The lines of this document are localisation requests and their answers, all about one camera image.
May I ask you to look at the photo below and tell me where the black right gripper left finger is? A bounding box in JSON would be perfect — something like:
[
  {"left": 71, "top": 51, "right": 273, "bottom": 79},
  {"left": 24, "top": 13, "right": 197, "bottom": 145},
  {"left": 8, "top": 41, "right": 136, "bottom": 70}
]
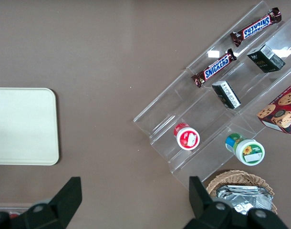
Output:
[{"left": 14, "top": 176, "right": 83, "bottom": 229}]

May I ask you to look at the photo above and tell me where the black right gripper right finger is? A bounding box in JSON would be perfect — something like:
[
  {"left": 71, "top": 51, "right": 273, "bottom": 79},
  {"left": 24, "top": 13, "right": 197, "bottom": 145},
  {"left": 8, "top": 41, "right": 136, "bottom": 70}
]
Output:
[{"left": 186, "top": 176, "right": 250, "bottom": 229}]

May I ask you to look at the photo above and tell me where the light tan wicker basket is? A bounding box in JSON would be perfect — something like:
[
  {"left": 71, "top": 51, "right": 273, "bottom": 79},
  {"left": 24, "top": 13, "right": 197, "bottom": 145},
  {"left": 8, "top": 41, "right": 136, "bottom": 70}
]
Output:
[{"left": 206, "top": 169, "right": 279, "bottom": 215}]

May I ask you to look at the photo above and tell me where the cream rectangular tray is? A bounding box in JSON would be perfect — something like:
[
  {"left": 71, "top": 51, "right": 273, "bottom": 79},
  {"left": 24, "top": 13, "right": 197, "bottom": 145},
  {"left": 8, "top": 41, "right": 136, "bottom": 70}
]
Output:
[{"left": 0, "top": 87, "right": 60, "bottom": 166}]

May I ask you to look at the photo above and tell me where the stack of foil trays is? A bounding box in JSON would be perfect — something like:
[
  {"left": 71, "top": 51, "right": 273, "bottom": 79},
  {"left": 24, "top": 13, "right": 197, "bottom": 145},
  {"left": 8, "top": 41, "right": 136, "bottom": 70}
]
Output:
[{"left": 216, "top": 184, "right": 273, "bottom": 217}]

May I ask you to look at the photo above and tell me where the red lidded cup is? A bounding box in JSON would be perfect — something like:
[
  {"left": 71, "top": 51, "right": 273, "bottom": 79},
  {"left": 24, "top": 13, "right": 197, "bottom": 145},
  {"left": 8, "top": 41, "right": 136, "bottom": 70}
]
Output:
[{"left": 173, "top": 122, "right": 200, "bottom": 151}]

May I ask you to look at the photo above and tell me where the green lidded cup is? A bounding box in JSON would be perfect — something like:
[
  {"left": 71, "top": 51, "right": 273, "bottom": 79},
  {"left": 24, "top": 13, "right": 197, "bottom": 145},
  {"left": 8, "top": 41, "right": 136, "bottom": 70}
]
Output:
[{"left": 225, "top": 133, "right": 266, "bottom": 167}]

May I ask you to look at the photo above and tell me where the clear acrylic stepped stand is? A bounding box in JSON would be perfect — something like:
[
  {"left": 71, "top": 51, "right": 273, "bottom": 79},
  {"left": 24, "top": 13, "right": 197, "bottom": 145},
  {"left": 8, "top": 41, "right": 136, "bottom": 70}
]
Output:
[{"left": 133, "top": 0, "right": 291, "bottom": 191}]

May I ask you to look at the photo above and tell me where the small dark green box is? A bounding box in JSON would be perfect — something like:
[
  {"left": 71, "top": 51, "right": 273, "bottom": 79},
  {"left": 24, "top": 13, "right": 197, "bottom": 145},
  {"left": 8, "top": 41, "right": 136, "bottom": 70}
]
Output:
[
  {"left": 211, "top": 80, "right": 241, "bottom": 110},
  {"left": 246, "top": 42, "right": 286, "bottom": 73}
]

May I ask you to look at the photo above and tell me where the red cookie box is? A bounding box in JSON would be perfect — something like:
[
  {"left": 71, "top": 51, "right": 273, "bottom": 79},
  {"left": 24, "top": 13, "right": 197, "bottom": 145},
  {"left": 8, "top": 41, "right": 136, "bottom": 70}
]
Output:
[{"left": 256, "top": 80, "right": 291, "bottom": 135}]

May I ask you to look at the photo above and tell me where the Snickers chocolate bar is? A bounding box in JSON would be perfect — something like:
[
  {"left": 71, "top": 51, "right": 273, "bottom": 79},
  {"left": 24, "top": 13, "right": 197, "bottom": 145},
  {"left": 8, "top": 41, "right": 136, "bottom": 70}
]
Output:
[
  {"left": 190, "top": 48, "right": 238, "bottom": 89},
  {"left": 229, "top": 7, "right": 282, "bottom": 48}
]

